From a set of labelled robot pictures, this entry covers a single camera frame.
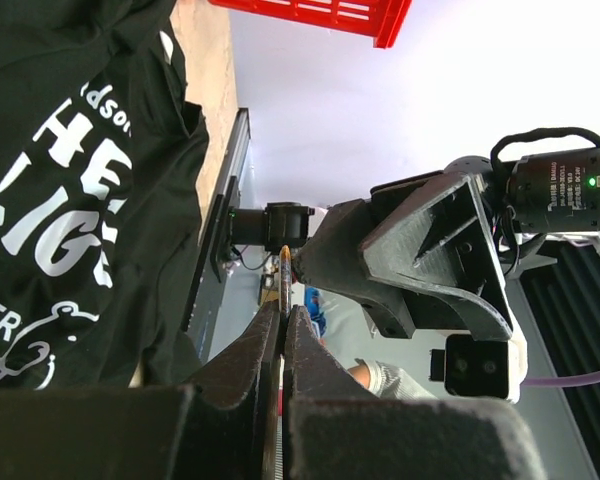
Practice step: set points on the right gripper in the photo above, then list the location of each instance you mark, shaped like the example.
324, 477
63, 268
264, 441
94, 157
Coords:
435, 247

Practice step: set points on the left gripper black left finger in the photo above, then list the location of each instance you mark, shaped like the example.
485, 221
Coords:
219, 425

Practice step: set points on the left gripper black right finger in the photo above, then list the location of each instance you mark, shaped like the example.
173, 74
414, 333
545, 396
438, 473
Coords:
333, 428

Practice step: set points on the round iridescent brooch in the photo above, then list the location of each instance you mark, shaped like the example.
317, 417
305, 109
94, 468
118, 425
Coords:
285, 281

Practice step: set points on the black printed t-shirt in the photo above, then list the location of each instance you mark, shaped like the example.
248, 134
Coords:
100, 151

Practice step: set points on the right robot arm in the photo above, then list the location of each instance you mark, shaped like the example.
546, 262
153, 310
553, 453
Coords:
532, 184

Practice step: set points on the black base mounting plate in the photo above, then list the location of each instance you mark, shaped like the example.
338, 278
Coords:
209, 275

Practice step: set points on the red plastic shopping basket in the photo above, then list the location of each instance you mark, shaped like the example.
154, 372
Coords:
380, 20

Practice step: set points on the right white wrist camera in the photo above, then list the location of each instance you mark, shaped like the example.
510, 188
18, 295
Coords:
471, 368

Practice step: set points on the aluminium rail frame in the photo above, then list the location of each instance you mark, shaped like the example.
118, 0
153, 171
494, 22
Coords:
554, 303

